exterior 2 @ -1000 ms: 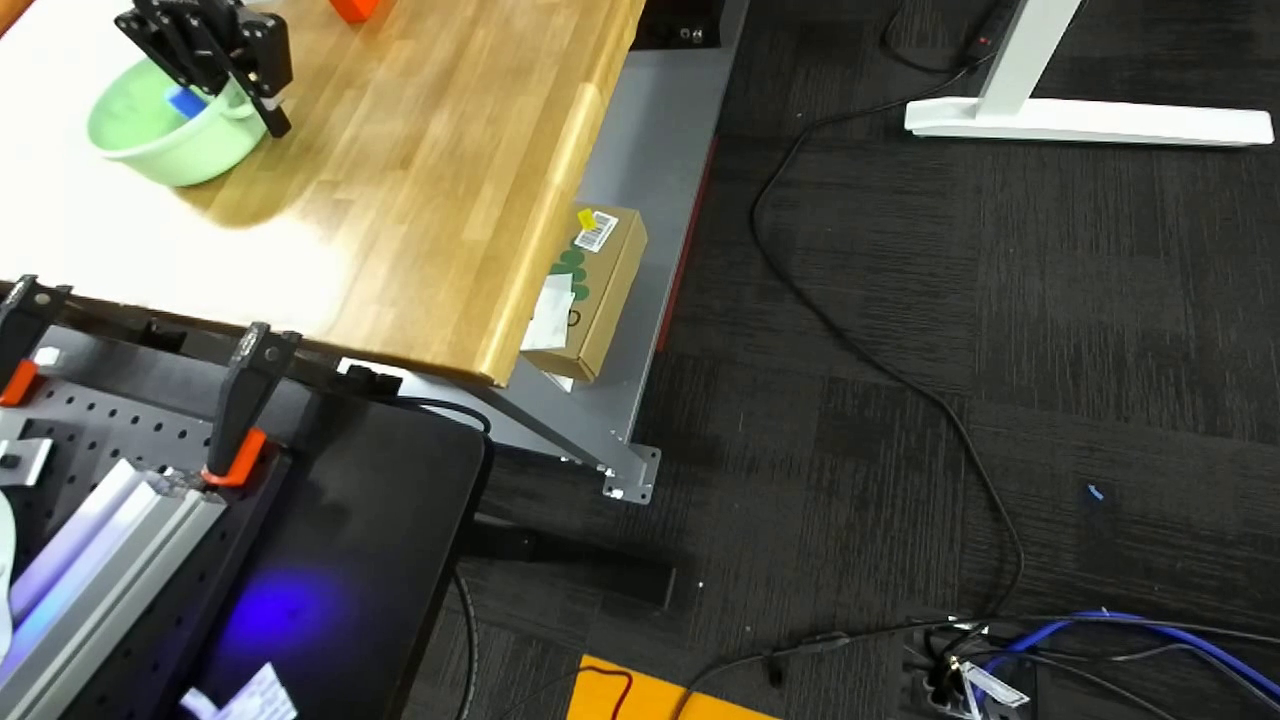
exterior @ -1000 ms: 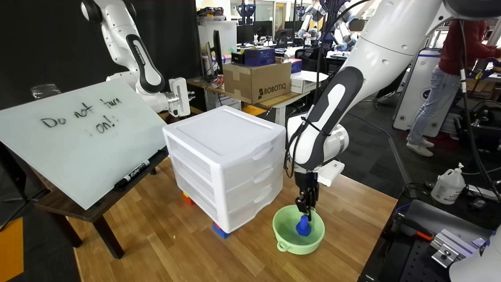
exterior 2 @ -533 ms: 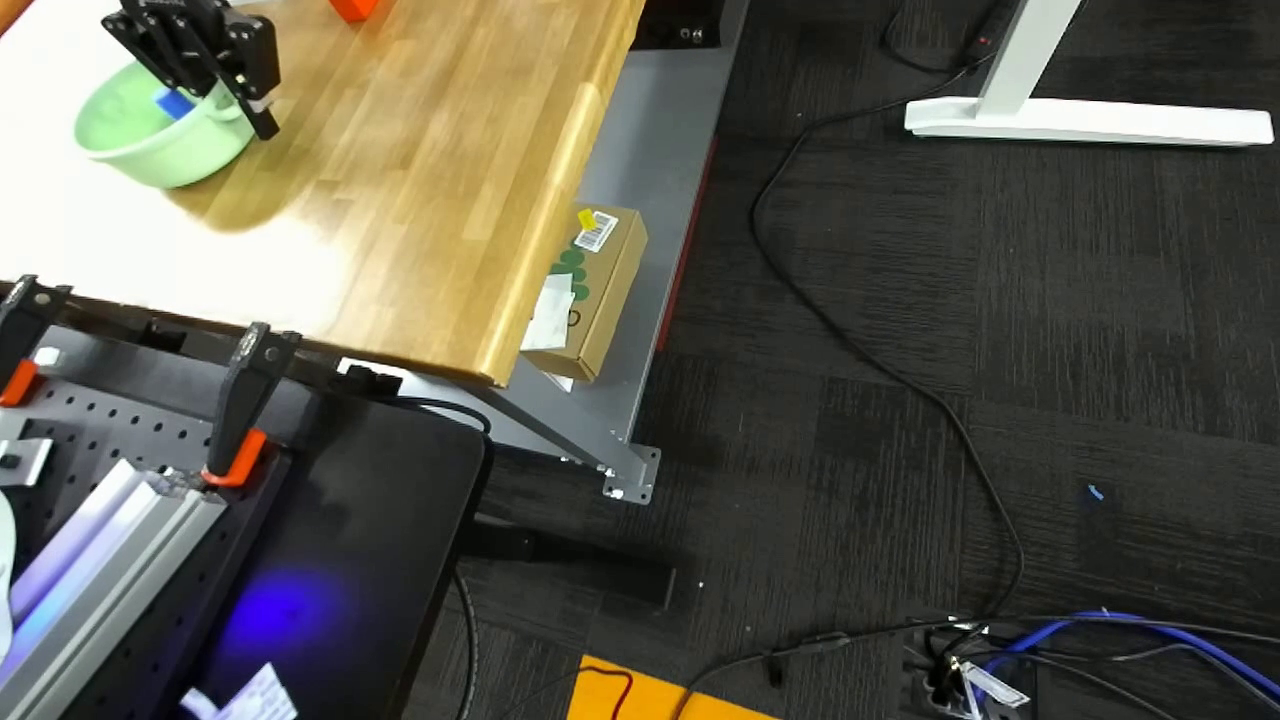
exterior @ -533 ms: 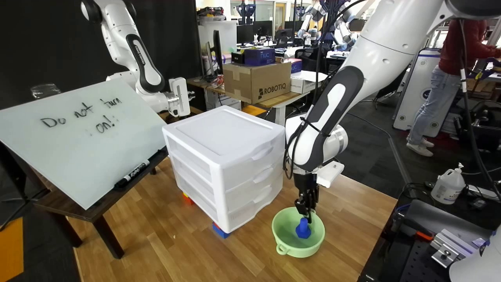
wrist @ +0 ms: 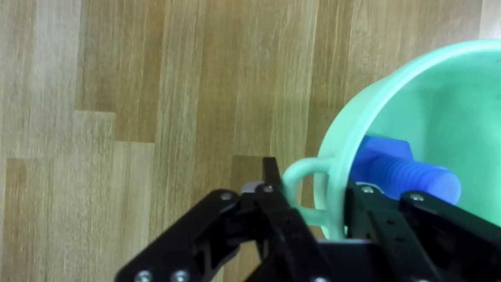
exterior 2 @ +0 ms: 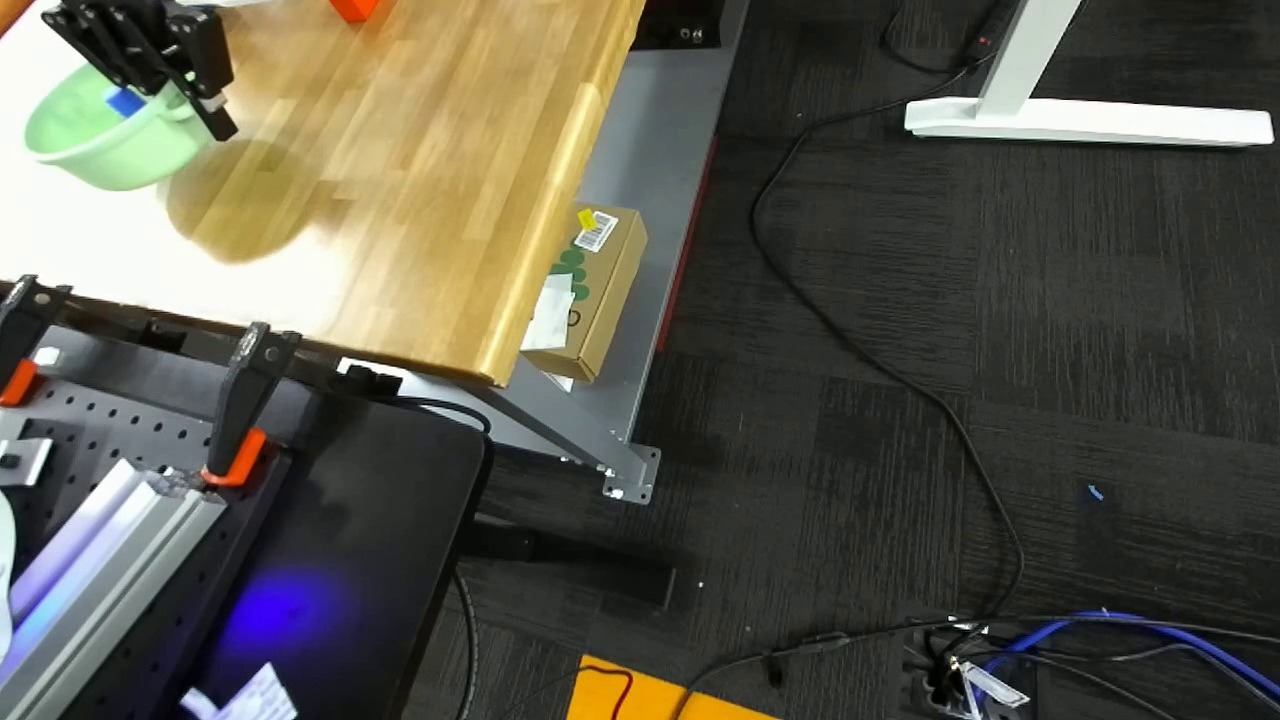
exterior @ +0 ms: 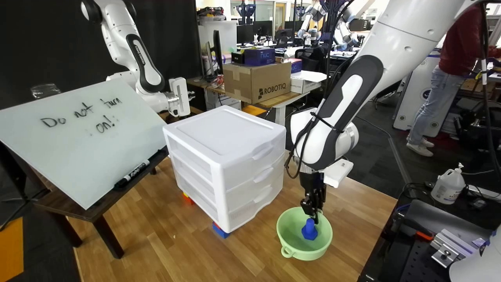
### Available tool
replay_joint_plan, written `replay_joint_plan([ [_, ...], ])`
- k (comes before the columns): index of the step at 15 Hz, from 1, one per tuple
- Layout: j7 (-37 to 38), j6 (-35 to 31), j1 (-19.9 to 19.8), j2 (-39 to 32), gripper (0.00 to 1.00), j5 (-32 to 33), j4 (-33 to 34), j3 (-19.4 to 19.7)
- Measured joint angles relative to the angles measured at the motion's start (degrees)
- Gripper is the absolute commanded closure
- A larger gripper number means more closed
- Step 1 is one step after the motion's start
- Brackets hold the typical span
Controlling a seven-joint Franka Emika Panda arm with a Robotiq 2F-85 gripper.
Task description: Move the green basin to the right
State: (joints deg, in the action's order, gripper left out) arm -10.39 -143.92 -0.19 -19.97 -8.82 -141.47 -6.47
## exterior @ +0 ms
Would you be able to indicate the white office desk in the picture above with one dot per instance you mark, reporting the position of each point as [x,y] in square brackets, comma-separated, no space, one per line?
[283,99]

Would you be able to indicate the orange board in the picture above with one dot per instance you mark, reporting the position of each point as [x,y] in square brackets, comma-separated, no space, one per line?
[9,251]

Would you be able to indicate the white plastic drawer unit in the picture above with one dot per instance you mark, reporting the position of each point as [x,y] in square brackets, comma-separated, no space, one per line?
[224,150]

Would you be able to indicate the person in red sweater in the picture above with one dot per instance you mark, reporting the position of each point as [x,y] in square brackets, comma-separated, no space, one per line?
[432,103]

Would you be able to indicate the white round disc stack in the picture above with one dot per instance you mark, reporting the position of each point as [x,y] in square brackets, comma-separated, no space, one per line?
[307,80]

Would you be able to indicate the white rounded cover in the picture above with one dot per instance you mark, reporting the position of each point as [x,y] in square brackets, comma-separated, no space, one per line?
[479,263]

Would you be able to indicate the blue block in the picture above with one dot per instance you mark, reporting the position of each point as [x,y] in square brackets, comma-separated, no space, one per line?
[221,230]

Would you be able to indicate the orange block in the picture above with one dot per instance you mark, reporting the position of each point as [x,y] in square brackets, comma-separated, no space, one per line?
[186,199]

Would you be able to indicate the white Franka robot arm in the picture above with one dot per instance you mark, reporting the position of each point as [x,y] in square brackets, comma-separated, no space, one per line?
[396,36]

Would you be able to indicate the whiteboard with handwriting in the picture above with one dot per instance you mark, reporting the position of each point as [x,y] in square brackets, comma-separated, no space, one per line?
[78,150]

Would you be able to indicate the large cardboard box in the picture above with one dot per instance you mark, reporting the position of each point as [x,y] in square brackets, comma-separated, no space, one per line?
[255,80]

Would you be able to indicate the black flat panel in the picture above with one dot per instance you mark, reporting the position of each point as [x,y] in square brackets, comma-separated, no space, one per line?
[443,213]

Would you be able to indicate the dark blue box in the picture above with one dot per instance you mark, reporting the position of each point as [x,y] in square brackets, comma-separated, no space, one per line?
[254,56]

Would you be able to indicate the black marker pen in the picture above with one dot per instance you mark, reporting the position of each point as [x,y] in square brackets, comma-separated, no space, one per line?
[135,172]

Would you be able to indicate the black backdrop curtain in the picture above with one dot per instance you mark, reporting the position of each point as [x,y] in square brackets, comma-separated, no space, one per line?
[41,41]

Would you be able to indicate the dark wooden easel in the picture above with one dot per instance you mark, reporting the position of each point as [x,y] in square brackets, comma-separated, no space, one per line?
[106,236]

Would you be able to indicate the green plastic basin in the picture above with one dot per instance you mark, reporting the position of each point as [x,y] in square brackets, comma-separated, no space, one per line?
[294,247]

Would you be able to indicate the black perforated breadboard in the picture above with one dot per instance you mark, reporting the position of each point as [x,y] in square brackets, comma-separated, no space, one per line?
[401,260]

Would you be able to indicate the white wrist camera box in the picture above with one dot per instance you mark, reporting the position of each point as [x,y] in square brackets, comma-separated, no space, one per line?
[338,172]

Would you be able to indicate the white plastic jug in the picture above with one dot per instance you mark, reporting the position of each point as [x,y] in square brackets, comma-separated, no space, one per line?
[448,186]

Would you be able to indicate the silver angle bracket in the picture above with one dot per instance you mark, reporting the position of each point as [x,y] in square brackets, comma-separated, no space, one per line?
[445,257]

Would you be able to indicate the aluminium extrusion bar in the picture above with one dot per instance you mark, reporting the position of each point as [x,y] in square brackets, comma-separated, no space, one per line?
[459,244]

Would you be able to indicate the white panel blue edge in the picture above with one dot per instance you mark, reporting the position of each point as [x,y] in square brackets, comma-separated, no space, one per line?
[415,99]

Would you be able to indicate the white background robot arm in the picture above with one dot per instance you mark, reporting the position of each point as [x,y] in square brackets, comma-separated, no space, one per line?
[138,56]

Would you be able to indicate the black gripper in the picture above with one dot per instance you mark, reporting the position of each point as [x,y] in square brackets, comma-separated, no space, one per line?
[313,186]

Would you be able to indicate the blue toy bolt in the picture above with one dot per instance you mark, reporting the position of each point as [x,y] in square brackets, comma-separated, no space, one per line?
[310,230]

